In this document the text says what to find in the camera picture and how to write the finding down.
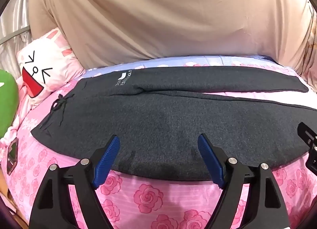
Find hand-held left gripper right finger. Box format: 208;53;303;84
197;133;290;229

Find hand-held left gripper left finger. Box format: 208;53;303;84
28;134;121;229

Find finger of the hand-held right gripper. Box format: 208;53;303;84
297;121;317;153
306;154;317;170

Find dark grey pants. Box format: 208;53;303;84
30;66;317;181

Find pink rose print blanket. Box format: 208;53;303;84
0;54;317;229

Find beige floral curtain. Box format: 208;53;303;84
294;4;317;91

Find small dark mirror-like phone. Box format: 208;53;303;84
5;139;18;176

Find pink twisted cloth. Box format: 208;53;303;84
0;118;23;154

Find green plush toy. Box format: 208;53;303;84
0;69;19;138

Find white rabbit face pillow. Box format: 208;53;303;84
16;27;86;106

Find beige cloth cover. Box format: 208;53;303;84
27;0;313;69

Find white satin curtain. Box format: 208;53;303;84
0;0;33;59

